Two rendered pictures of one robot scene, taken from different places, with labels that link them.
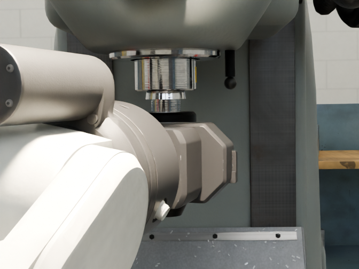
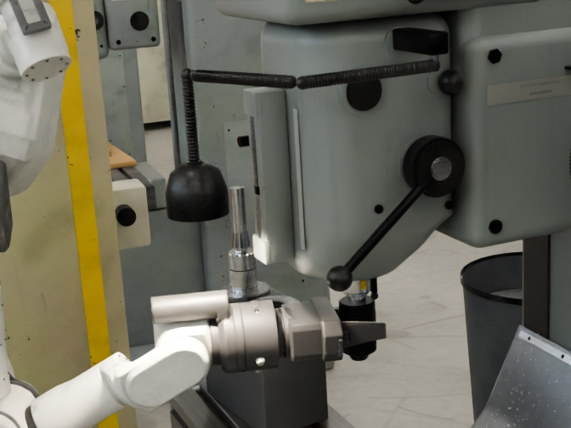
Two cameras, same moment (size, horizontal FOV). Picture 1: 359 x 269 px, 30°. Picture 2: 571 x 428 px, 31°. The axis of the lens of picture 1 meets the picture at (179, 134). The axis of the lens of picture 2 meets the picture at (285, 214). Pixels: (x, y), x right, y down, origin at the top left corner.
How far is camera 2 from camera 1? 119 cm
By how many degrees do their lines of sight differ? 66
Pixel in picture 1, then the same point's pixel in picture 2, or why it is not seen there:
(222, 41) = not seen: hidden behind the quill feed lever
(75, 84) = (191, 311)
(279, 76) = not seen: outside the picture
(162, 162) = (255, 341)
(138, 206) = (194, 362)
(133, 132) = (235, 328)
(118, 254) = (181, 375)
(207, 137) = (321, 329)
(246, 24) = not seen: hidden behind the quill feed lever
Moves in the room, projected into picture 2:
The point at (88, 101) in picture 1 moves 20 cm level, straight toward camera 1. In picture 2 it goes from (205, 315) to (52, 357)
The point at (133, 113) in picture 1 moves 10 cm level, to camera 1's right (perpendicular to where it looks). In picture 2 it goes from (255, 315) to (289, 341)
